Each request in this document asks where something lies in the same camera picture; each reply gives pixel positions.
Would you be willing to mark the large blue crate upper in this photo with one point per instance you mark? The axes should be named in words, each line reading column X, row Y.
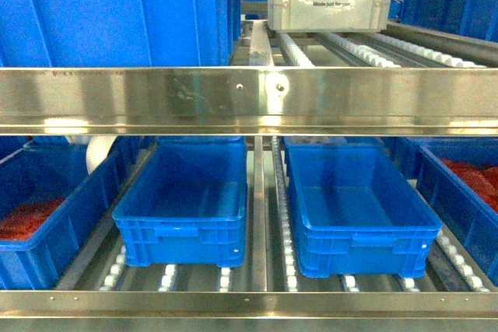
column 117, row 33

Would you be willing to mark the blue bin far left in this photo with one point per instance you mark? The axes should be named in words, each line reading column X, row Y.
column 50, row 204

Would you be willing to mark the steel shelf rack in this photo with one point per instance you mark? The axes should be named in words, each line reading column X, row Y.
column 261, row 101

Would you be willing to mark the blue bin far right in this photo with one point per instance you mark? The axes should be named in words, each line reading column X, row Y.
column 471, row 220

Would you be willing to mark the blue bin empty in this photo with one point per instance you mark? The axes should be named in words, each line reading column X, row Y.
column 352, row 212
column 188, row 205

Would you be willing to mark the blue bin right empty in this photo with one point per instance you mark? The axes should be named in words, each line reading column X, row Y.
column 352, row 212

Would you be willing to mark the blue bin left empty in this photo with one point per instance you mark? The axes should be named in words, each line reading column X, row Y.
column 188, row 205

